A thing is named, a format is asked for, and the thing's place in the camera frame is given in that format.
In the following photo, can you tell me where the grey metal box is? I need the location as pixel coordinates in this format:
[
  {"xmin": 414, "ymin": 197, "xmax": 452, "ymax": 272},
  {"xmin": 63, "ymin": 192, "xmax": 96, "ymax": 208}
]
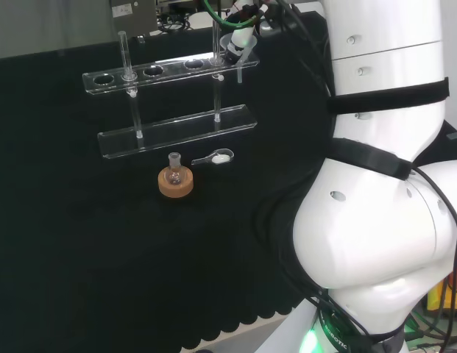
[{"xmin": 109, "ymin": 0, "xmax": 157, "ymax": 38}]

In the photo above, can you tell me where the yellow stop button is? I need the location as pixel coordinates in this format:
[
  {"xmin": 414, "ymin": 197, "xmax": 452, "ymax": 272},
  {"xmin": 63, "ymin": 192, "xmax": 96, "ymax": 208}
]
[{"xmin": 425, "ymin": 274, "xmax": 457, "ymax": 314}]

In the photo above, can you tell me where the black cloth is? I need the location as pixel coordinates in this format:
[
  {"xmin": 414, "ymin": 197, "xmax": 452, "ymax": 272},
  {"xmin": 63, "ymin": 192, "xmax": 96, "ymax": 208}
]
[{"xmin": 0, "ymin": 10, "xmax": 338, "ymax": 353}]

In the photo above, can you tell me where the green cable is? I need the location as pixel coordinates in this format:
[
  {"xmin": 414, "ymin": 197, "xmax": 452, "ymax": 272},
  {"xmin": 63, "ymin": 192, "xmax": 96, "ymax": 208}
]
[{"xmin": 202, "ymin": 0, "xmax": 259, "ymax": 29}]

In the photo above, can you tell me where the translucent plastic funnel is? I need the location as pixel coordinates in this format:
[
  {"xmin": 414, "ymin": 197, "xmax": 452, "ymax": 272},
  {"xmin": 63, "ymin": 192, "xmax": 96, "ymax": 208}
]
[{"xmin": 219, "ymin": 33, "xmax": 259, "ymax": 84}]

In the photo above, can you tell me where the black cable bundle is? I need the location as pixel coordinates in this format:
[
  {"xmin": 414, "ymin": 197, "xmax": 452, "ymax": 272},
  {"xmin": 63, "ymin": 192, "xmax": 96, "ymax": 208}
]
[{"xmin": 157, "ymin": 13, "xmax": 192, "ymax": 34}]

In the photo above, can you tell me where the glass round-bottom flask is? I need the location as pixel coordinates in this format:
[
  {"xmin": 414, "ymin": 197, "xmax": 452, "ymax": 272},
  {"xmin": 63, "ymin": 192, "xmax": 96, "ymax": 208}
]
[{"xmin": 166, "ymin": 152, "xmax": 185, "ymax": 186}]

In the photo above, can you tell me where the clear acrylic funnel stand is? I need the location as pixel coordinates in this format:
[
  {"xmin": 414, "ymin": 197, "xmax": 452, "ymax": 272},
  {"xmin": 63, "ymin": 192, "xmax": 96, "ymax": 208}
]
[{"xmin": 82, "ymin": 31, "xmax": 261, "ymax": 160}]

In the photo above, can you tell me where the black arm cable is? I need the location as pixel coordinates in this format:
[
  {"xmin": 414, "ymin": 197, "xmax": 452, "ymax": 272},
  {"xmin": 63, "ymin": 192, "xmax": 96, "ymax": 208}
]
[{"xmin": 277, "ymin": 0, "xmax": 334, "ymax": 99}]

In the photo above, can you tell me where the cork ring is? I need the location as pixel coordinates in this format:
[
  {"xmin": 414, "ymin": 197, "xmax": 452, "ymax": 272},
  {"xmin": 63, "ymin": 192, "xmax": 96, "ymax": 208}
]
[{"xmin": 157, "ymin": 165, "xmax": 195, "ymax": 199}]

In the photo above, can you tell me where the glass weighing funnel with powder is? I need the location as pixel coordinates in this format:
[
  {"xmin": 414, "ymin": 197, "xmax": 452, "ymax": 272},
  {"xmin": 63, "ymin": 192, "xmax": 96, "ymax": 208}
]
[{"xmin": 191, "ymin": 148, "xmax": 235, "ymax": 166}]

